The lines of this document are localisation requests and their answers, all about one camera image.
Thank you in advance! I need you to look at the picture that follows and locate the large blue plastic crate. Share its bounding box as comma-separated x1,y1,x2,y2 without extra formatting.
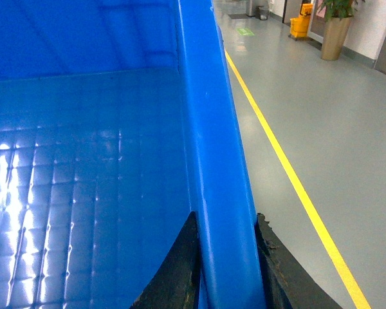
0,1,266,308

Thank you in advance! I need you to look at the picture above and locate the yellow mop bucket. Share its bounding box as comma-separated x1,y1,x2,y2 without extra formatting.
289,3,313,41

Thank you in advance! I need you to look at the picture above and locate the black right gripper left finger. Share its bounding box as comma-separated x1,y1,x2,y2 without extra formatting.
131,212,201,308

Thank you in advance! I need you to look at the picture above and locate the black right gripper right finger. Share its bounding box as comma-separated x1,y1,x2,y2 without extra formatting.
255,213,340,308

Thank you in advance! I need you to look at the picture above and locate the gold planter with plant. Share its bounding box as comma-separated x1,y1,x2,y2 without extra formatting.
319,0,358,61

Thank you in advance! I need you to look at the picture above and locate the grey trash bin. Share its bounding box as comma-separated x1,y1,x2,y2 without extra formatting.
255,6,270,21

